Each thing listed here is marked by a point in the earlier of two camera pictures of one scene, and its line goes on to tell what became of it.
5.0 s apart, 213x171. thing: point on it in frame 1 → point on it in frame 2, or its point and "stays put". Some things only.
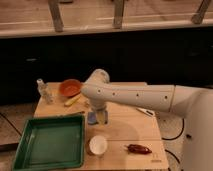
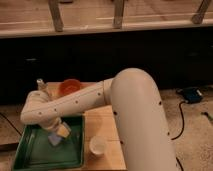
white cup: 98,145 stays put
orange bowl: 70,87 stays put
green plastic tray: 51,143 stays put
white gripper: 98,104 → 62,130
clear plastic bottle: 43,89 stays put
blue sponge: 91,118 → 54,139
